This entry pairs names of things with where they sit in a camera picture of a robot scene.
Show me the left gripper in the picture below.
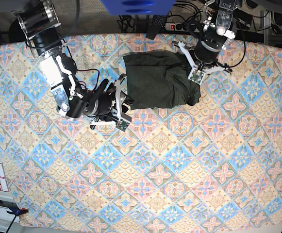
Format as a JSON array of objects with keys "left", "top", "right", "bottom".
[{"left": 172, "top": 40, "right": 232, "bottom": 85}]

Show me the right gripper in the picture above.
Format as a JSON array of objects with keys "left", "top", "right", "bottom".
[{"left": 89, "top": 74, "right": 133, "bottom": 132}]

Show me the green long-sleeve T-shirt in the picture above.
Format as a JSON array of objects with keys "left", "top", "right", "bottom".
[{"left": 123, "top": 50, "right": 201, "bottom": 110}]

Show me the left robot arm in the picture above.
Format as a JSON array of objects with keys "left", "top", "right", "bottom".
[{"left": 172, "top": 0, "right": 242, "bottom": 85}]

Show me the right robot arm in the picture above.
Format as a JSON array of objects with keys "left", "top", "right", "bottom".
[{"left": 12, "top": 0, "right": 133, "bottom": 132}]

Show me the white power strip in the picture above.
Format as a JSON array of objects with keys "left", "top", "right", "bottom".
[{"left": 163, "top": 22, "right": 205, "bottom": 35}]

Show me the black remote control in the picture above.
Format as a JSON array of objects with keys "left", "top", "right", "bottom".
[{"left": 146, "top": 15, "right": 167, "bottom": 40}]

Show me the colourful patterned tablecloth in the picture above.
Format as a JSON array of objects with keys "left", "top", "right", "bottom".
[{"left": 0, "top": 42, "right": 282, "bottom": 233}]

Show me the black round stool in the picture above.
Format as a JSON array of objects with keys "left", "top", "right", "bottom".
[{"left": 8, "top": 19, "right": 25, "bottom": 43}]

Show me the blue clamp bottom left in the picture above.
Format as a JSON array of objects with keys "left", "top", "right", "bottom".
[{"left": 5, "top": 207, "right": 29, "bottom": 233}]

